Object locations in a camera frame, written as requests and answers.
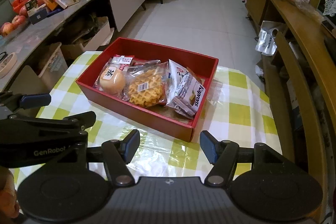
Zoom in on packaged round bun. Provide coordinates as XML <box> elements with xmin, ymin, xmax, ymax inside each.
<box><xmin>93</xmin><ymin>61</ymin><xmax>126</xmax><ymax>96</ymax></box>

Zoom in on white Kaprons wafer packet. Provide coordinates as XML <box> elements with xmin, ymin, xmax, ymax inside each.
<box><xmin>166</xmin><ymin>73</ymin><xmax>206</xmax><ymax>119</ymax></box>

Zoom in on packaged waffle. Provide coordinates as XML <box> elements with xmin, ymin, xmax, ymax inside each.
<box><xmin>122</xmin><ymin>62</ymin><xmax>168</xmax><ymax>108</ymax></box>

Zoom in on red white snack packet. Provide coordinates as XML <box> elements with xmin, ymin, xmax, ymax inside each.
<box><xmin>112</xmin><ymin>55</ymin><xmax>134</xmax><ymax>65</ymax></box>

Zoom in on person's left hand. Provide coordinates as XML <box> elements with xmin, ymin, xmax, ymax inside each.
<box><xmin>1</xmin><ymin>167</ymin><xmax>19</xmax><ymax>219</ymax></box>

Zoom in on long grey side table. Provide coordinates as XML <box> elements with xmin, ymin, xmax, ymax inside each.
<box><xmin>0</xmin><ymin>0</ymin><xmax>147</xmax><ymax>90</ymax></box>

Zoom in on red apples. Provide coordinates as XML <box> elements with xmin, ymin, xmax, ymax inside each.
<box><xmin>1</xmin><ymin>6</ymin><xmax>29</xmax><ymax>37</ymax></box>

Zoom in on red cardboard box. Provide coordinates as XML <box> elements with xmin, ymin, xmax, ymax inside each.
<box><xmin>76</xmin><ymin>38</ymin><xmax>219</xmax><ymax>141</ymax></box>

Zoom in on cardboard box under table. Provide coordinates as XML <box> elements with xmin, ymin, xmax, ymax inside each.
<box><xmin>60</xmin><ymin>16</ymin><xmax>114</xmax><ymax>60</ymax></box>

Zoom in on white silver snack packet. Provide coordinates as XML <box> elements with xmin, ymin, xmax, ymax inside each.
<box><xmin>167</xmin><ymin>60</ymin><xmax>188</xmax><ymax>105</ymax></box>

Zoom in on silver foil bag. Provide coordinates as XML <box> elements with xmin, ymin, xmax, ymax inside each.
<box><xmin>255</xmin><ymin>20</ymin><xmax>284</xmax><ymax>56</ymax></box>

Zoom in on wooden shelf counter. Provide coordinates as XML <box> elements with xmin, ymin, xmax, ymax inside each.
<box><xmin>245</xmin><ymin>0</ymin><xmax>336</xmax><ymax>119</ymax></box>

